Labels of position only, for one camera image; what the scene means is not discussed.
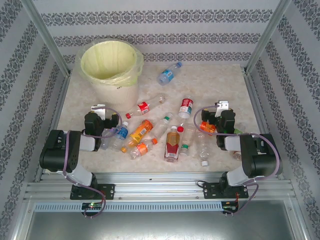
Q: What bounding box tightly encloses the aluminium frame post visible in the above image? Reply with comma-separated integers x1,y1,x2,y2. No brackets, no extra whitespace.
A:
244,0,293,75
21,0,71,77

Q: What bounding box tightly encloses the small circuit board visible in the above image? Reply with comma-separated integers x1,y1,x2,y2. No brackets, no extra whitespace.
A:
222,200,239,214
81,201,104,211

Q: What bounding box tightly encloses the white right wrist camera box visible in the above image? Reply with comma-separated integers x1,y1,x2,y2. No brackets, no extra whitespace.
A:
216,100,230,112

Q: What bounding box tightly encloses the white slotted cable duct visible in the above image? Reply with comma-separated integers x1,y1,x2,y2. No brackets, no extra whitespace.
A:
33,201,224,213

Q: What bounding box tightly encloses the clear bottle purple label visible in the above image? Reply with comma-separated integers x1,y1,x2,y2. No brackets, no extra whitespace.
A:
99,126,118,151

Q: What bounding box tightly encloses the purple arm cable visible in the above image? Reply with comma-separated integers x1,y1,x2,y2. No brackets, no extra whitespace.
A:
62,106,123,219
194,104,281,216

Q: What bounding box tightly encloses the small orange-capped bottle orange label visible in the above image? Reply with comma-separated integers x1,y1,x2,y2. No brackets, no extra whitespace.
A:
129,137,159,161

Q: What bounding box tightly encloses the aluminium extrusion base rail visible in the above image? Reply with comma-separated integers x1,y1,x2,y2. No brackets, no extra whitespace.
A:
23,171,300,204

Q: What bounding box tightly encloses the red-capped bottle red-white label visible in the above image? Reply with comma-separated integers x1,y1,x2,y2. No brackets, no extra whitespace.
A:
177,95,195,133

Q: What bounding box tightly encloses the orange-capped bottle orange-yellow label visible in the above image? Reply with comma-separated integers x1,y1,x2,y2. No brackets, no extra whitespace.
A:
120,119,154,154

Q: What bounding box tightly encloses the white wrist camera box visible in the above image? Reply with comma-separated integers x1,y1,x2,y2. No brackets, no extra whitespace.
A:
90,104,108,118
216,100,230,112

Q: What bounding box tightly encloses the white-capped amber tea bottle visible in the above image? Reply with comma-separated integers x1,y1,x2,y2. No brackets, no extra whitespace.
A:
163,125,181,163

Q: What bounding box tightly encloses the clear bottle white cap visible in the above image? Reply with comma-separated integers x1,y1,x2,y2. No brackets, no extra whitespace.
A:
196,129,214,168

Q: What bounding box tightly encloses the grey metal panel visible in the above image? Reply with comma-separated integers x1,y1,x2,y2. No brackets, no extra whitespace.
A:
14,199,310,240

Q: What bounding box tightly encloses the red-capped cola bottle red label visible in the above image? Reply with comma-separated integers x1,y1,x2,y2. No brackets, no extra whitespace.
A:
125,93,168,120

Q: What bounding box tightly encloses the white-capped bottle dark-blue label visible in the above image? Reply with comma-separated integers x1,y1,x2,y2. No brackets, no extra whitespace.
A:
109,121,130,153

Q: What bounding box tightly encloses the green plastic bottle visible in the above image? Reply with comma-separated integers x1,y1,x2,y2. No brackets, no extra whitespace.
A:
233,124,247,136

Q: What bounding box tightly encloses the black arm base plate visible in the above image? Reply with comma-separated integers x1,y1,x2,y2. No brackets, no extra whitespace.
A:
202,181,250,200
69,183,116,201

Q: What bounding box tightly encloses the blue-capped bottle light-blue label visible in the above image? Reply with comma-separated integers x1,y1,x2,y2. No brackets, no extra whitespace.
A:
156,61,183,87

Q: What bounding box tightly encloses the white ribbed plastic bin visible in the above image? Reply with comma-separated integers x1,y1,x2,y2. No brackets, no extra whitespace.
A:
81,41,141,113

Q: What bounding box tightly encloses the green-capped bottle white-green label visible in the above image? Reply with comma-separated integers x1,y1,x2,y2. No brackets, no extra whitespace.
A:
151,112,174,141

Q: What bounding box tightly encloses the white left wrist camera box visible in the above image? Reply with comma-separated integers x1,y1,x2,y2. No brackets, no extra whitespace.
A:
90,104,108,118

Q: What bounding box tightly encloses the clear bottle green cap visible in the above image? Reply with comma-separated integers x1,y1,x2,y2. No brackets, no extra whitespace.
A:
179,124,198,157

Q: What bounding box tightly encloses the orange soda bottle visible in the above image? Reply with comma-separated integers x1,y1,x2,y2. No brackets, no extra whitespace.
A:
198,120,217,136

